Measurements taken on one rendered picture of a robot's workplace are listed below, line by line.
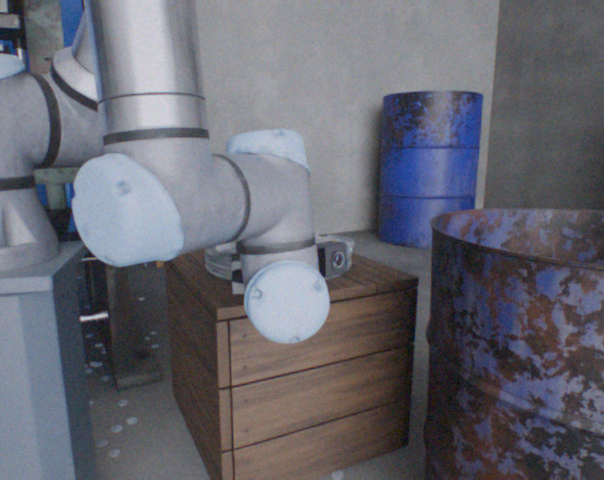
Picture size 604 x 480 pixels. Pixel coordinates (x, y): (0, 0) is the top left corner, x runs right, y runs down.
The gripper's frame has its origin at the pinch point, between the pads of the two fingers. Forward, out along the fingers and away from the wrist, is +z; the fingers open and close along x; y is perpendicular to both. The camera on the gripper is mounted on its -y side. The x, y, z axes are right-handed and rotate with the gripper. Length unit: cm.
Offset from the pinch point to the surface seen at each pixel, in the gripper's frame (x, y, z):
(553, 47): -107, -218, 225
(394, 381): 25.5, -22.1, 3.9
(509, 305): 1.7, -20.7, -32.1
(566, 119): -56, -223, 216
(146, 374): 35, 29, 38
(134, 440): 40, 28, 16
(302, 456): 35.5, -3.9, -1.3
